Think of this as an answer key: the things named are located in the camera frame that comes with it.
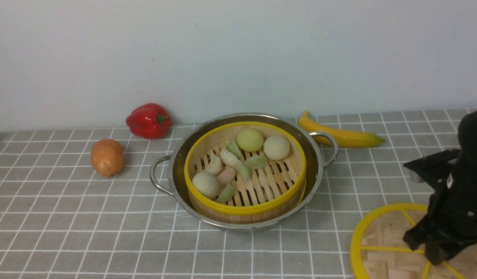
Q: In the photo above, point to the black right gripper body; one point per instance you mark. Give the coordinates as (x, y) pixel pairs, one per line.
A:
(450, 223)

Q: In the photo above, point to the yellow bamboo steamer lid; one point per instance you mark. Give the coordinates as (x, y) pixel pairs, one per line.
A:
(377, 250)

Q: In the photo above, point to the yellow bamboo steamer basket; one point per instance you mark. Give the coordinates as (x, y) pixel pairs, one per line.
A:
(255, 195)

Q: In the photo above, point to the stainless steel pot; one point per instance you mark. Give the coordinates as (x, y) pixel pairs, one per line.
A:
(167, 173)

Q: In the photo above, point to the yellow banana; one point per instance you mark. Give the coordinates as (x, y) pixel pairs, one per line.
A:
(344, 138)

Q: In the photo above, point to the white bun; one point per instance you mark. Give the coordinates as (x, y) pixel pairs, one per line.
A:
(207, 184)
(276, 147)

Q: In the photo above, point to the green dumpling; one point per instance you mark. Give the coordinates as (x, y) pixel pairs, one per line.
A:
(257, 162)

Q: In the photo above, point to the pink dumpling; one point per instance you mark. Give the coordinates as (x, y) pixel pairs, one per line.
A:
(226, 176)

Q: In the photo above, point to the white bun near front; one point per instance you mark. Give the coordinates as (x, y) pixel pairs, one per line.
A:
(207, 184)

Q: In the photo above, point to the red bell pepper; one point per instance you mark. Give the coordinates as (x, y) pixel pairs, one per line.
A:
(150, 121)

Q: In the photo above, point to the brown potato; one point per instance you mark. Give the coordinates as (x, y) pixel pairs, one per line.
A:
(107, 157)

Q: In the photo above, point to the grey checked tablecloth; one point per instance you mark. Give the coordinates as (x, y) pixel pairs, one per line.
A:
(59, 219)

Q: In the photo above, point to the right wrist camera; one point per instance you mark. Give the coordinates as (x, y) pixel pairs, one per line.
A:
(433, 168)

